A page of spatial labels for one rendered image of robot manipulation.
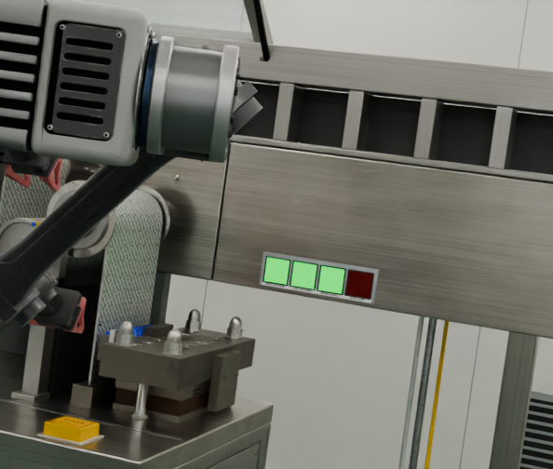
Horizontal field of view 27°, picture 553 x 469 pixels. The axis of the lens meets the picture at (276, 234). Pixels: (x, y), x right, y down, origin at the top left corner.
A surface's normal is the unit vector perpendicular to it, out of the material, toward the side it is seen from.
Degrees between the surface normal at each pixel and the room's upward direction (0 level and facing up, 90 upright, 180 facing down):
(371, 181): 90
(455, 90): 90
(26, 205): 92
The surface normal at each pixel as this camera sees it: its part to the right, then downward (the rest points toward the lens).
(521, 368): -0.33, 0.00
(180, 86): 0.07, -0.13
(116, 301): 0.94, 0.15
